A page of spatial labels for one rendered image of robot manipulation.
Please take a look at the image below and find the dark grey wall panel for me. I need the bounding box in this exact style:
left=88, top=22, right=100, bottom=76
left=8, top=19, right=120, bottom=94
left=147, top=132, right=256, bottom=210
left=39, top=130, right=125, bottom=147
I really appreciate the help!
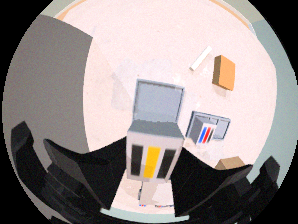
left=3, top=14, right=93, bottom=224

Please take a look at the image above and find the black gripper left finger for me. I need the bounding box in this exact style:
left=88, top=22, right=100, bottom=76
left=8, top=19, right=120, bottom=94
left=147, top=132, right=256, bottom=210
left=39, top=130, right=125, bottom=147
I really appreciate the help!
left=43, top=136, right=128, bottom=210

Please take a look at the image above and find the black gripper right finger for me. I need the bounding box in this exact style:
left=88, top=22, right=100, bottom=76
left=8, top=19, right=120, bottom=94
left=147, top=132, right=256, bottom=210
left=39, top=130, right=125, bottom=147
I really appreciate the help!
left=170, top=147, right=254, bottom=217

